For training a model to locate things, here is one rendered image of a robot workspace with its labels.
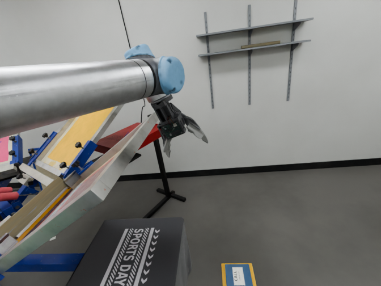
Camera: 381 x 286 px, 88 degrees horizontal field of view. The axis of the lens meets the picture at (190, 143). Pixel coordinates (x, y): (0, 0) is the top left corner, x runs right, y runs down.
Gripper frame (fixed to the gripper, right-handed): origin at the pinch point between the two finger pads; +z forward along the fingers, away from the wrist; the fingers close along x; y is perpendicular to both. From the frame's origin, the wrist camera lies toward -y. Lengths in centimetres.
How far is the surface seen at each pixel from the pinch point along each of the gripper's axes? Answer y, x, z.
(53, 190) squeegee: -10, -73, 0
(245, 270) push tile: 10, 1, 55
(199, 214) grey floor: -120, -58, 137
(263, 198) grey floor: -142, 19, 161
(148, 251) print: -1, -42, 44
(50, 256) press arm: -2, -95, 31
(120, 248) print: -3, -56, 39
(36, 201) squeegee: -1, -73, -2
